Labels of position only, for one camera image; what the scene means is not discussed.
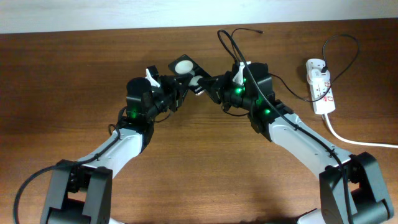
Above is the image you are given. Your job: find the white power strip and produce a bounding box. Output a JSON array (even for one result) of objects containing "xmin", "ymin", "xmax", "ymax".
[{"xmin": 305, "ymin": 58, "xmax": 336, "ymax": 115}]

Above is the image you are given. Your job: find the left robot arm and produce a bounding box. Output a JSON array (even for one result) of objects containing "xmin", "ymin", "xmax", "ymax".
[{"xmin": 40, "ymin": 75, "xmax": 193, "ymax": 224}]

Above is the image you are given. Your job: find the black charging cable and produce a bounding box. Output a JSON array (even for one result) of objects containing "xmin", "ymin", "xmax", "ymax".
[{"xmin": 230, "ymin": 27, "xmax": 361, "ymax": 103}]

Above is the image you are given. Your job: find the black smartphone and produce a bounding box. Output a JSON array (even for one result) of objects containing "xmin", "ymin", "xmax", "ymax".
[{"xmin": 168, "ymin": 54, "xmax": 211, "ymax": 95}]

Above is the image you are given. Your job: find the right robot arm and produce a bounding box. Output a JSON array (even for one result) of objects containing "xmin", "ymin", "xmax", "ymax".
[{"xmin": 198, "ymin": 63, "xmax": 394, "ymax": 224}]

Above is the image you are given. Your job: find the white charger adapter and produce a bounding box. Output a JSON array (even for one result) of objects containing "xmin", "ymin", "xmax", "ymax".
[{"xmin": 307, "ymin": 68, "xmax": 330, "ymax": 85}]

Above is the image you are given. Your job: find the white power strip cord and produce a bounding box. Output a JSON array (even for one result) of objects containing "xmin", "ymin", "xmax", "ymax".
[{"xmin": 322, "ymin": 113, "xmax": 398, "ymax": 149}]

